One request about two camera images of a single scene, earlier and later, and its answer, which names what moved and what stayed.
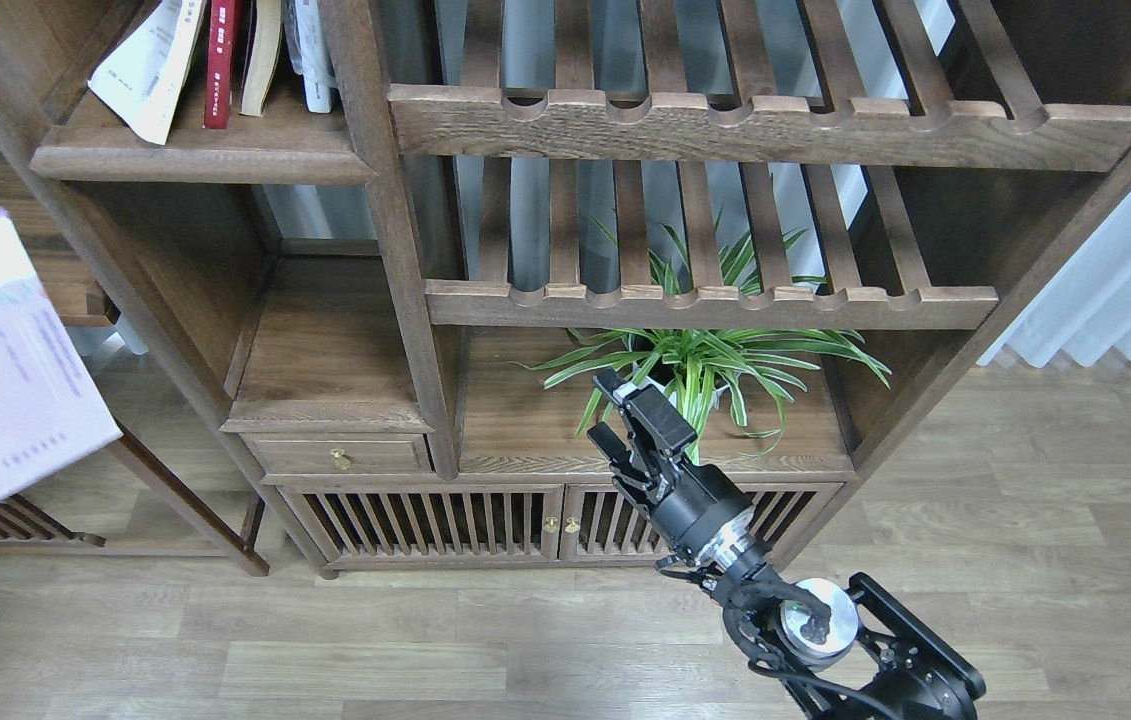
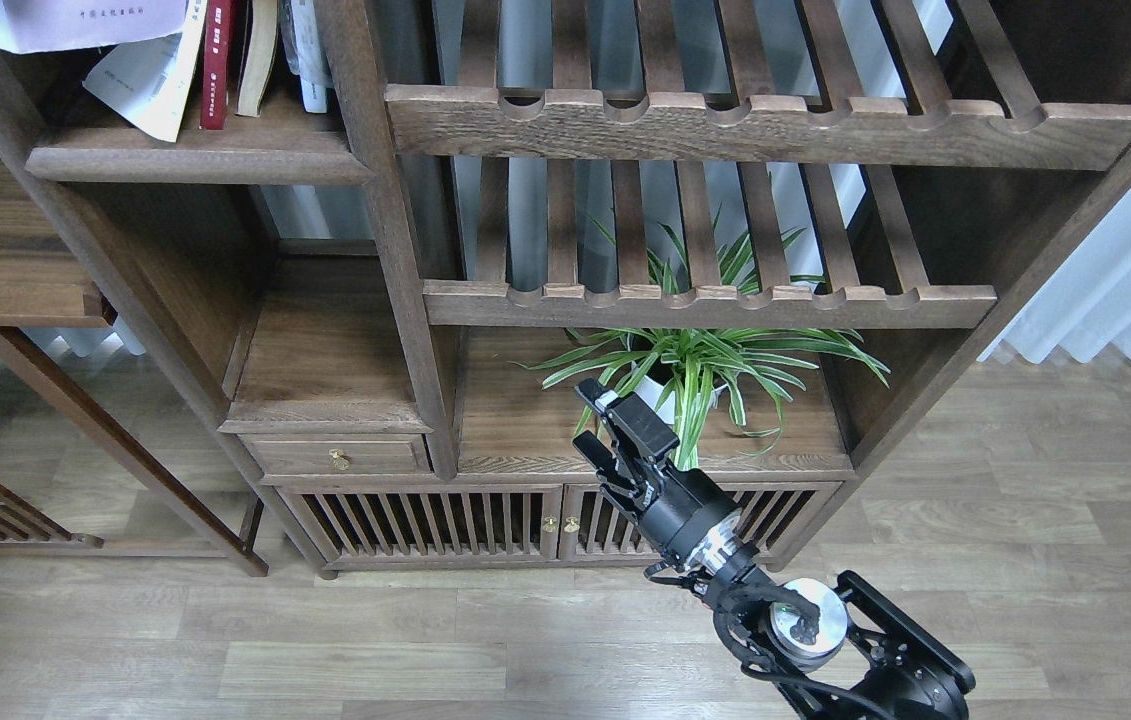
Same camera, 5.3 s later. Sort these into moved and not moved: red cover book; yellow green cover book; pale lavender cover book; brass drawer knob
Moved: pale lavender cover book
Not moved: brass drawer knob; red cover book; yellow green cover book
